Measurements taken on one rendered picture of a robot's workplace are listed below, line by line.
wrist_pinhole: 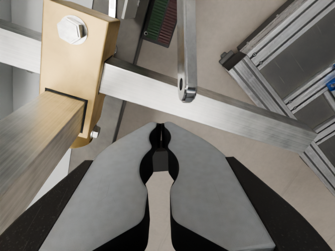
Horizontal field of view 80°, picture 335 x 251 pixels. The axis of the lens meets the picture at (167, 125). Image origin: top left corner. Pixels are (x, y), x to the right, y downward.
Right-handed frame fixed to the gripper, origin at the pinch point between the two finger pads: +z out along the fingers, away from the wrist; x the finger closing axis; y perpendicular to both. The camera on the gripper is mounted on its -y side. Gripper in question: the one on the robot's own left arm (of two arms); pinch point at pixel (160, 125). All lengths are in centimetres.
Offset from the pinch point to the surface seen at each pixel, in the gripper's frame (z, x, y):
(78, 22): 6.7, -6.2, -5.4
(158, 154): 82, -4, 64
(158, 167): 82, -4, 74
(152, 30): 23.7, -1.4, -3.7
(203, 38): 94, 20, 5
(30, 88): 31.9, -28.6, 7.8
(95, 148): 23.9, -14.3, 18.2
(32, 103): 4.1, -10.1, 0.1
